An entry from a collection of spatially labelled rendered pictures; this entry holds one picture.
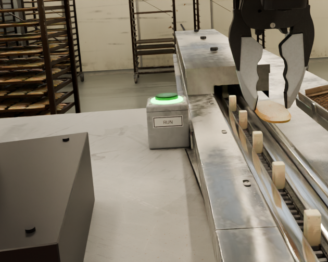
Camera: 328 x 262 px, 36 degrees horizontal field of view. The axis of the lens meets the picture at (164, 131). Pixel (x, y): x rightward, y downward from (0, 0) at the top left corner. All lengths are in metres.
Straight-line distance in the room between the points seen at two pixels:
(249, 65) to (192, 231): 0.21
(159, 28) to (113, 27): 0.69
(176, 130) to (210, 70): 0.27
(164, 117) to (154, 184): 0.17
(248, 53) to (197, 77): 0.47
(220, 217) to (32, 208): 0.17
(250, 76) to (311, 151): 0.25
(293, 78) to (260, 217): 0.20
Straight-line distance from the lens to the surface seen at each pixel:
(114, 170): 0.76
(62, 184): 0.48
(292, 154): 0.67
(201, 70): 1.06
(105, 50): 7.69
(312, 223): 0.48
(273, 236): 0.45
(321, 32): 7.97
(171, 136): 0.83
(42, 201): 0.45
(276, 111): 0.60
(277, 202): 0.54
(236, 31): 0.60
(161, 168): 0.75
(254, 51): 0.61
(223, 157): 0.65
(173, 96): 0.84
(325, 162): 0.76
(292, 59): 0.62
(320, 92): 0.88
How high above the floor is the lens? 1.07
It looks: 15 degrees down
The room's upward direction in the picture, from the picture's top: 4 degrees counter-clockwise
